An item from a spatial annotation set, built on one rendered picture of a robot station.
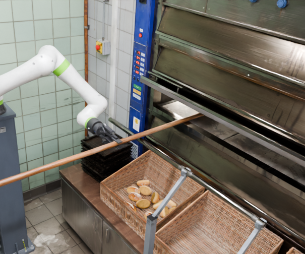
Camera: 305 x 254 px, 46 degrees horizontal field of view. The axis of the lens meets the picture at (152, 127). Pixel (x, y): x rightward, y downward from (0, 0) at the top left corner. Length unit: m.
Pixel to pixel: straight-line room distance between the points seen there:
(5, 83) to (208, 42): 1.16
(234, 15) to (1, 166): 1.74
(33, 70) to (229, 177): 1.31
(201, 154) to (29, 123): 1.54
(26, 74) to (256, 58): 1.23
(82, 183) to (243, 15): 1.65
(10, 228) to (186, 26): 1.90
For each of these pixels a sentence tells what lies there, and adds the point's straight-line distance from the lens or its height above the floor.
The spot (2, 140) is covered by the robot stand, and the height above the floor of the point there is 1.03.
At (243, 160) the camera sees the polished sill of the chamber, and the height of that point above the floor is 1.17.
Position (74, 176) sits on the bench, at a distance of 2.85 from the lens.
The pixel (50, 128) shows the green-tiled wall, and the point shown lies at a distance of 3.30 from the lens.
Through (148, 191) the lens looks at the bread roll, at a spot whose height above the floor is 0.63.
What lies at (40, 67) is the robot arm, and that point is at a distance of 2.05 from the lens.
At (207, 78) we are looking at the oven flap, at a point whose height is 1.55.
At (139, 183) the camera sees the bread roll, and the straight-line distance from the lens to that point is 2.69.
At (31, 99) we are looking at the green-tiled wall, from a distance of 3.11.
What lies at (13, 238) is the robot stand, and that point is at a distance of 3.00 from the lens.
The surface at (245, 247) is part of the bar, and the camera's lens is 1.75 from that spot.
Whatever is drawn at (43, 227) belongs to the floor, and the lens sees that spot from 3.30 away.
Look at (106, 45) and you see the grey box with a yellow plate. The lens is 2.87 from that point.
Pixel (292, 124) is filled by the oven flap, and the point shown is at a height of 1.50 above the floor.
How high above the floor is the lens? 2.27
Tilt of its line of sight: 28 degrees down
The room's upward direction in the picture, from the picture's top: 5 degrees clockwise
